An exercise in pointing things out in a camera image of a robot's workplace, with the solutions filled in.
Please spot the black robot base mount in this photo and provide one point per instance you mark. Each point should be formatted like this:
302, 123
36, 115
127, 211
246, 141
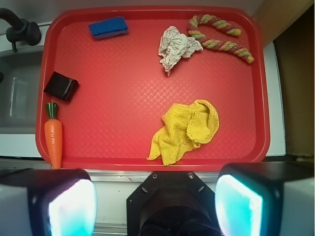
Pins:
172, 204

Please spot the grey faucet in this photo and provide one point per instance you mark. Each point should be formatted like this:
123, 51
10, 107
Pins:
20, 29

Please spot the crumpled white paper towel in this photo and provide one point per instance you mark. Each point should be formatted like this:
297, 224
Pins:
175, 46

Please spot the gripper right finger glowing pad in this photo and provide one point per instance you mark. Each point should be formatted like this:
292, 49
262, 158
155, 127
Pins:
266, 199

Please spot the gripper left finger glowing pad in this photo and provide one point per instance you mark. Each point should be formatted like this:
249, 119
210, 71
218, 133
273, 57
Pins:
36, 202

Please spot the twisted multicolour rope toy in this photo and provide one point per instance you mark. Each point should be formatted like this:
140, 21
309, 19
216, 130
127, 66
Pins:
214, 33

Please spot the orange toy carrot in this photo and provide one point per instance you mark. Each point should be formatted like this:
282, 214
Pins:
53, 130

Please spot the yellow cloth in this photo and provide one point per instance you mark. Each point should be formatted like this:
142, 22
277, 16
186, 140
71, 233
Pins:
186, 128

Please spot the blue sponge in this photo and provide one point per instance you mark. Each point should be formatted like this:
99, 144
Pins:
108, 28

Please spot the wooden board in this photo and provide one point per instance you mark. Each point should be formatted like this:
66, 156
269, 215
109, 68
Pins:
290, 26

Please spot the black folded wallet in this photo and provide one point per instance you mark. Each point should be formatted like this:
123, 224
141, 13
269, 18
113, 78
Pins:
61, 87

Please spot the red plastic tray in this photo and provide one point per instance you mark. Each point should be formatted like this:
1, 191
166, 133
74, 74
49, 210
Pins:
124, 91

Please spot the grey sink basin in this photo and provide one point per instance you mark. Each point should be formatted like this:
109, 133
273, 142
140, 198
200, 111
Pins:
19, 84

